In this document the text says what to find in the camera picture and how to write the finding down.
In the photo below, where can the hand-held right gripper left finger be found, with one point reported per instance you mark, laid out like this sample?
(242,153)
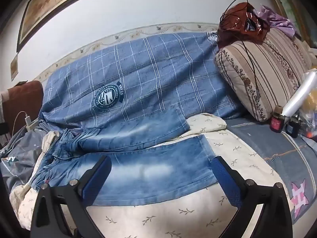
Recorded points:
(96,183)

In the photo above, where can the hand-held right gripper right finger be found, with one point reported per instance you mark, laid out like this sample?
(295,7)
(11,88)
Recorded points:
(226,181)

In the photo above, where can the blue denim pants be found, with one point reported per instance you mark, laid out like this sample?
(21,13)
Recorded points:
(148,168)

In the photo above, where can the blue-grey patterned bed sheet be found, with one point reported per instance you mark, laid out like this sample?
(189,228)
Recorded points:
(272,148)

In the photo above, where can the cream leaf-print quilt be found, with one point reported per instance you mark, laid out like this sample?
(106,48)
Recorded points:
(161,218)

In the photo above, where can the red label bottle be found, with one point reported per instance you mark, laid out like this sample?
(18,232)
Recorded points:
(276,124)

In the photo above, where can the grey star-print quilt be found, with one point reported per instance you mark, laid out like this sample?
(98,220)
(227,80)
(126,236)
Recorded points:
(17,158)

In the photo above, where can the small blue bottle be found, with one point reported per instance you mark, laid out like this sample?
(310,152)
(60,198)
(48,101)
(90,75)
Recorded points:
(292,129)

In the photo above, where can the white charger plug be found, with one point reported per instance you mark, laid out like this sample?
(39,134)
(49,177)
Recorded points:
(31,125)

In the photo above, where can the brown headboard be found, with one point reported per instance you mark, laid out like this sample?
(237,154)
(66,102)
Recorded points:
(22,104)

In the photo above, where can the yellow plastic bag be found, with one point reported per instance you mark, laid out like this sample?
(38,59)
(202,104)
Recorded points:
(310,104)

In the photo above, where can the striped floral pillow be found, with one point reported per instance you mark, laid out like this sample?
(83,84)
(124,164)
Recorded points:
(267,74)

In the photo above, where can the clear plastic film roll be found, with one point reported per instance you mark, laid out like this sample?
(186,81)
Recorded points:
(302,89)

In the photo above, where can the blue striped pillow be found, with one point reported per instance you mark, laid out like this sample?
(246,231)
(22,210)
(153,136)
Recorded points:
(161,74)

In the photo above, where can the purple cloth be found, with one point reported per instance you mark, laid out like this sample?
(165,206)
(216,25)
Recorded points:
(282,21)

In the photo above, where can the small wall paper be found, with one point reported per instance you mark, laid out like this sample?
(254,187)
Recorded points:
(14,68)

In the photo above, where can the framed wall picture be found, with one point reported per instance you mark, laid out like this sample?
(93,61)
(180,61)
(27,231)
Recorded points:
(49,0)

